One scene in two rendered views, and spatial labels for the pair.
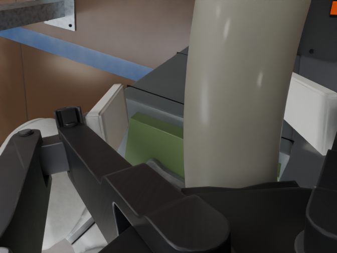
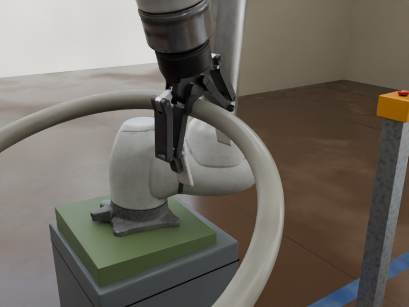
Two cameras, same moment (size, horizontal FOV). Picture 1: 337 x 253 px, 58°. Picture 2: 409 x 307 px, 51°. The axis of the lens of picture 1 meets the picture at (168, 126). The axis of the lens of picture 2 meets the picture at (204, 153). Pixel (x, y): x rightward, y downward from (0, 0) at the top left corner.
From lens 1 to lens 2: 0.58 m
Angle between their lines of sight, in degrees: 35
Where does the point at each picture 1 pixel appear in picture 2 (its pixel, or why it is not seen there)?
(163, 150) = (178, 232)
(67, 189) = (208, 151)
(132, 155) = (191, 218)
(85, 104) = not seen: hidden behind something
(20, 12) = (372, 282)
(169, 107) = (201, 264)
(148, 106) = (213, 250)
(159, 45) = not seen: outside the picture
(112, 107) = not seen: hidden behind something
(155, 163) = (174, 222)
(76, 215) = (192, 145)
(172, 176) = (157, 224)
